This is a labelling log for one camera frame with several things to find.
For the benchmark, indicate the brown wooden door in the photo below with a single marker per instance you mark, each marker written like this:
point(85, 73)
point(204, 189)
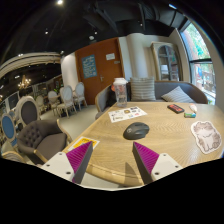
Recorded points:
point(108, 64)

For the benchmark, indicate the large window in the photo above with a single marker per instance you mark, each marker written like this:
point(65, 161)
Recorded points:
point(200, 62)

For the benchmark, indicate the blue poster on door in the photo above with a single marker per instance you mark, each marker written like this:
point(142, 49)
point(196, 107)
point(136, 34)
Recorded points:
point(89, 66)

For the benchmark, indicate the white dining chair left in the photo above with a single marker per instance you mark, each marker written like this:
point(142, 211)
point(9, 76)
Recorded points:
point(53, 100)

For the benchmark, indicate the grey oval back chair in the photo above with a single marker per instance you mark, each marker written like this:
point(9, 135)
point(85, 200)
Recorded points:
point(27, 111)

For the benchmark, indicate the dark grey tufted armchair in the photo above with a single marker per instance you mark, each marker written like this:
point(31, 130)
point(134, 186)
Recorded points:
point(40, 140)

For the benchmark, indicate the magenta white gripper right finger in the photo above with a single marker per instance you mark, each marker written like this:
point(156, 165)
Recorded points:
point(153, 166)

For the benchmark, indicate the small green box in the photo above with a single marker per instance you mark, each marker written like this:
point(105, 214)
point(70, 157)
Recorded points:
point(189, 115)

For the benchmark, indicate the clear plastic jar white lid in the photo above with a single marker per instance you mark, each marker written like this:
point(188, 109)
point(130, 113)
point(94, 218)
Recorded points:
point(120, 91)

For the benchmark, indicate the white sticker sheet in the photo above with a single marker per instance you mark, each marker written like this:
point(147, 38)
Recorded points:
point(126, 114)

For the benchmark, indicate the black red phone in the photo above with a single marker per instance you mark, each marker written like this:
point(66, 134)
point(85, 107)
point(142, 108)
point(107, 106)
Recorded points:
point(175, 108)

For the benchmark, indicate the black computer mouse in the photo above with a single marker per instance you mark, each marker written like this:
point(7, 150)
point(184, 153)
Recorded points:
point(136, 130)

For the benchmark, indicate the chandelier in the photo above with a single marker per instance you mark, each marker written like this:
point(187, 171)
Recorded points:
point(25, 82)

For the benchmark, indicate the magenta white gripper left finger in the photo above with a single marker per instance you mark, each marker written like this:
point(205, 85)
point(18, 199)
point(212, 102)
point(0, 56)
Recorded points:
point(72, 165)

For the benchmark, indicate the white dining chair far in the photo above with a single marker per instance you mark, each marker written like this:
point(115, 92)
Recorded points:
point(79, 96)

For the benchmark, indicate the striped grey cushion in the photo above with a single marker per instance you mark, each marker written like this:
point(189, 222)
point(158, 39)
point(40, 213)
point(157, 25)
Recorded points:
point(142, 89)

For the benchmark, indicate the grey sofa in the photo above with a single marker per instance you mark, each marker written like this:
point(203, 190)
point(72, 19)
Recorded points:
point(165, 91)

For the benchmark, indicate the blue oval back chair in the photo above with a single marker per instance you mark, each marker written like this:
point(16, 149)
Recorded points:
point(9, 129)

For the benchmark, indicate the light grey striped pillow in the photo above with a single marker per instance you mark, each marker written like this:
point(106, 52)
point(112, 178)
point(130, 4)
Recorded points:
point(177, 95)

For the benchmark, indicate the cat shaped mouse pad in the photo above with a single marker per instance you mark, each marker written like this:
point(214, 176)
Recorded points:
point(208, 139)

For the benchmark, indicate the cream arched cabinet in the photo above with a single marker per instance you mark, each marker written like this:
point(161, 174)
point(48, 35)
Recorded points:
point(167, 61)

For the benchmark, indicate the white dining chair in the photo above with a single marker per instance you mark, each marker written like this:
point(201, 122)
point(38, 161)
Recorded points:
point(53, 100)
point(79, 96)
point(66, 95)

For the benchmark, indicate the white pink small object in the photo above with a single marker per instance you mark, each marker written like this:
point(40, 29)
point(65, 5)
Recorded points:
point(193, 108)

